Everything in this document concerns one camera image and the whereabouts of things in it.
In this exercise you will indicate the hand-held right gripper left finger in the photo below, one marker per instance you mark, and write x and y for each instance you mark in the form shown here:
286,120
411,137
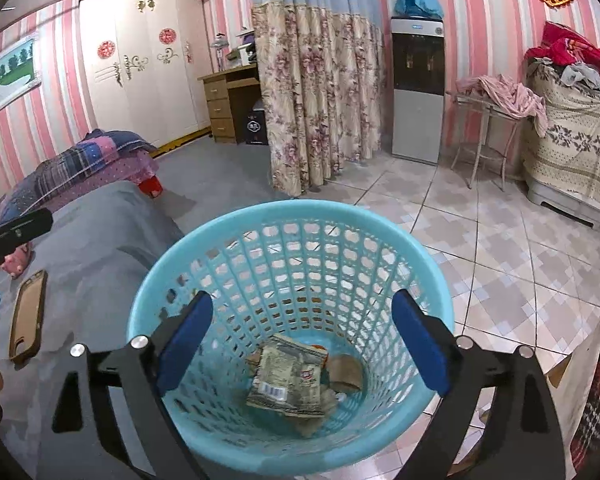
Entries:
185,340

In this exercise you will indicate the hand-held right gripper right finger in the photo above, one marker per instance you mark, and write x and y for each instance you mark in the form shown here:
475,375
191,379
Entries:
422,340

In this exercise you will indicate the wide cardboard tube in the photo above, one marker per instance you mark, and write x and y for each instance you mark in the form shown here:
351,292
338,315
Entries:
345,370

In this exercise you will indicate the printed snack wrapper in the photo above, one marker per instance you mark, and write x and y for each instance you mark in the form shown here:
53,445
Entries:
285,375

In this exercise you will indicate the beige paper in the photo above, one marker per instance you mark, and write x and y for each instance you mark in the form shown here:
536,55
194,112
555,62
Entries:
305,425

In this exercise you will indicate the blue plastic basket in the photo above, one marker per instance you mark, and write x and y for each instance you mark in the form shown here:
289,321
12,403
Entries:
280,210

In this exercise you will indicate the pink piggy bank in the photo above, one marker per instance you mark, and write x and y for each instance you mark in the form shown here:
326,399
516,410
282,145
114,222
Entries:
17,262

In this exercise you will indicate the brown phone case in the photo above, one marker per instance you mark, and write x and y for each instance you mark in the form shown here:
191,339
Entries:
27,315

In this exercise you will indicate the grey tablecloth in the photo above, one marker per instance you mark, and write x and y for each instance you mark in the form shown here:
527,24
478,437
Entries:
95,260

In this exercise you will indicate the patchwork quilt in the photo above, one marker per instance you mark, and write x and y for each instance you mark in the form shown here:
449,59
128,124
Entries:
80,160

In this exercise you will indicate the bed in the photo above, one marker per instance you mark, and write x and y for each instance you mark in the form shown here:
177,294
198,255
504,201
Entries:
105,170

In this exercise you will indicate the framed wedding photo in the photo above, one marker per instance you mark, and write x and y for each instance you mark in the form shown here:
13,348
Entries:
5,80

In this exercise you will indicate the beige cloth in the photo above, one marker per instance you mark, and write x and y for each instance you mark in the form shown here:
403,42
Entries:
570,400

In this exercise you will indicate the white wardrobe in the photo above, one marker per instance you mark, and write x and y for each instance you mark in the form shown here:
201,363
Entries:
145,90

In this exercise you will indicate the wicker side table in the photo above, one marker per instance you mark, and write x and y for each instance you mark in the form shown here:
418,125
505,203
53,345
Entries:
480,155

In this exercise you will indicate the red round sticker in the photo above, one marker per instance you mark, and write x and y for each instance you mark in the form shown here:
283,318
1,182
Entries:
106,49
167,37

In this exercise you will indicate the black box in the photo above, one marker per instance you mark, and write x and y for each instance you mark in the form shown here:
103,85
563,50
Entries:
255,127

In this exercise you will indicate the water dispenser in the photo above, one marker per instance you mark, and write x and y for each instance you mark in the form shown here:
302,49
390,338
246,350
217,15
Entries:
415,110

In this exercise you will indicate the wooden desk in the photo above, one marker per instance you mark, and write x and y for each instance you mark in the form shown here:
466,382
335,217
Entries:
220,105

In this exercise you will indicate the patterned covered cabinet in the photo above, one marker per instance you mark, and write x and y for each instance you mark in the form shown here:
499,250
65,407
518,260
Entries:
575,150

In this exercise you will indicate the pink garment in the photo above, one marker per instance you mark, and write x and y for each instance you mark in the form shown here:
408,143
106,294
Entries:
510,97

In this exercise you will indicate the floral curtain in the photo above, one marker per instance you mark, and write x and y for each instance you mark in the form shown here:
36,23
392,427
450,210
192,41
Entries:
320,85

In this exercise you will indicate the desk lamp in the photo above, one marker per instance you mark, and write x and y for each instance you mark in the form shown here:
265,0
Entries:
220,45

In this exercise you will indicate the pile of clothes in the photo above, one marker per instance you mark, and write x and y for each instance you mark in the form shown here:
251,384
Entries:
565,50

